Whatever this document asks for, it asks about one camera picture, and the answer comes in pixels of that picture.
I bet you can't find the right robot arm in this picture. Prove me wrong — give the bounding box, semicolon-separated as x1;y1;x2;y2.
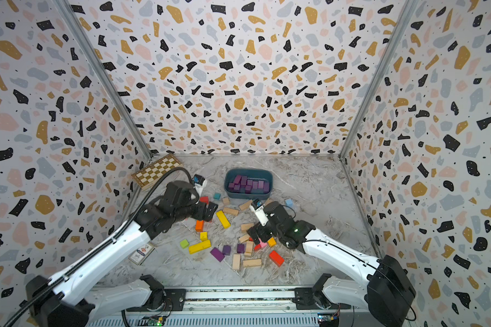
247;200;416;326

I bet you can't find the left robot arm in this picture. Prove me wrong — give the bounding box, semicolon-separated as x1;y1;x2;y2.
6;174;218;326

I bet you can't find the teal plastic storage bin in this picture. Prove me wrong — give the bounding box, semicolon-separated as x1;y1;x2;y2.
224;168;274;200

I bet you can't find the orange block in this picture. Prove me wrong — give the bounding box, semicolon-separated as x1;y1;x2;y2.
195;221;205;232

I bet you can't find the amber yellow long block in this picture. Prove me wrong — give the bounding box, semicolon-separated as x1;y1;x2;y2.
267;237;276;247

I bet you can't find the natural wood short bar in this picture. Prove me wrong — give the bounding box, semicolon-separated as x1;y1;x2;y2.
222;207;239;216

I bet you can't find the red rectangular block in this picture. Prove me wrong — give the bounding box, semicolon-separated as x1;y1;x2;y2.
269;250;285;267

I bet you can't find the green small block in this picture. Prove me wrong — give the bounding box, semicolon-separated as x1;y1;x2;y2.
180;239;190;249

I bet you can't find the yellow flat block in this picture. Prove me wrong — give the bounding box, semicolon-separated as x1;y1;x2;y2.
188;240;211;254

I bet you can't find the natural wood thick block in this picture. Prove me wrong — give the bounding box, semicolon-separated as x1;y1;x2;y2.
241;223;255;232

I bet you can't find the purple little cube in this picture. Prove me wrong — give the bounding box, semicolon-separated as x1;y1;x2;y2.
222;245;231;256

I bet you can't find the natural wood upright block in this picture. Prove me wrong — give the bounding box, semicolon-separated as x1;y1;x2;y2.
232;254;241;271

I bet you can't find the wooden chessboard box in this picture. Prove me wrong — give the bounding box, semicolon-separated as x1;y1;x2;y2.
132;154;183;190

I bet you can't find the playing card box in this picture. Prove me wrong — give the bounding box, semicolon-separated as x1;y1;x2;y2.
129;243;155;266

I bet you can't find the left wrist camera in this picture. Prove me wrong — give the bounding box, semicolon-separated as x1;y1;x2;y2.
192;174;207;197

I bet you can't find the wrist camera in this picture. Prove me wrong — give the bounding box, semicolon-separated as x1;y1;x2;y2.
250;199;269;226
192;174;207;197

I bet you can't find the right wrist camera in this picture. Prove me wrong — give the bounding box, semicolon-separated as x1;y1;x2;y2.
250;199;269;226

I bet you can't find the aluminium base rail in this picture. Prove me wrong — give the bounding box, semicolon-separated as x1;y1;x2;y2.
85;285;410;327

